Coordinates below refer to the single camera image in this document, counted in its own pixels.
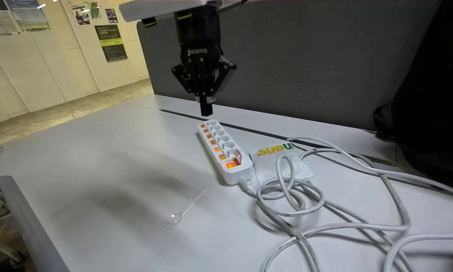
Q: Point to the white paper napkin packet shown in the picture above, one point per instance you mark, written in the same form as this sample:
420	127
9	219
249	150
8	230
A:
271	166

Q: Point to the dark green poster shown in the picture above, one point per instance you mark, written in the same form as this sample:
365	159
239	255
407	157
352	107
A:
111	43

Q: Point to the small green poster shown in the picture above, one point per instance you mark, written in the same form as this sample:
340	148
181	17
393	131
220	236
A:
95	10

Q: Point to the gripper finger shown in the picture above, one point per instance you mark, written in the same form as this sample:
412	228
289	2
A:
184	77
226	70

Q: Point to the small dark blue poster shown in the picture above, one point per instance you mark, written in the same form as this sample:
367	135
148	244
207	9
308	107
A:
111	16

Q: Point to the black office chair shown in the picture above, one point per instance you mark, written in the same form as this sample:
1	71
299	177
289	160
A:
434	113

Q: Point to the small portrait poster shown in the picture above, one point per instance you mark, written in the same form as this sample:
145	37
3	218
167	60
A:
81	15

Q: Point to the white power strip orange switches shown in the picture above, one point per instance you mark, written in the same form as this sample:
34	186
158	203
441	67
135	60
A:
226	155

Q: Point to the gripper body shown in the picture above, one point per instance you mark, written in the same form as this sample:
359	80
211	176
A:
198	37

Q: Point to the clear plastic spoon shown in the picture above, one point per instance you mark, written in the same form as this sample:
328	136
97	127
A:
175	218

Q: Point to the row of wall posters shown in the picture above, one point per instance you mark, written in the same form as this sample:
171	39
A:
7	15

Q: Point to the grey partition panel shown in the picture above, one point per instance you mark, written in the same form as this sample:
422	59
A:
305	56

